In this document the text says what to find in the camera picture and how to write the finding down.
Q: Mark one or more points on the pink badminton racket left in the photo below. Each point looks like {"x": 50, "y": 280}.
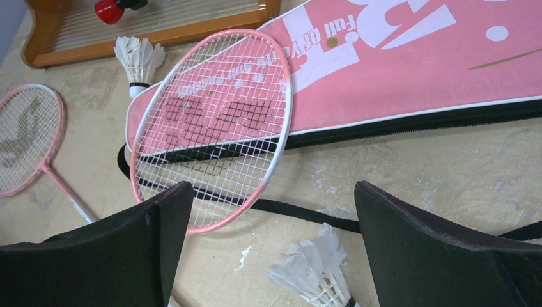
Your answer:
{"x": 33, "y": 123}

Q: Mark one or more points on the pink sport racket bag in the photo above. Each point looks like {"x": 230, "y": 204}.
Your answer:
{"x": 370, "y": 68}

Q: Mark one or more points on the pink white badminton racket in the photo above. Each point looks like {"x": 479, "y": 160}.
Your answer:
{"x": 219, "y": 120}

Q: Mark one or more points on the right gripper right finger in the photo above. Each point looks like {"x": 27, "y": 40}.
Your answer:
{"x": 421, "y": 259}

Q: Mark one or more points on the wooden three-tier shelf rack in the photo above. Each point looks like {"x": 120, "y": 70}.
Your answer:
{"x": 66, "y": 32}

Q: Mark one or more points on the red black blue marker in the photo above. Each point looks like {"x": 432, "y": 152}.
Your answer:
{"x": 111, "y": 11}

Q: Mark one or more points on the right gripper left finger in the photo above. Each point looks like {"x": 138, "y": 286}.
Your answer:
{"x": 127, "y": 259}

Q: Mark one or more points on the white shuttlecock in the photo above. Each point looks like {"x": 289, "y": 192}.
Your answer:
{"x": 312, "y": 269}
{"x": 140, "y": 59}

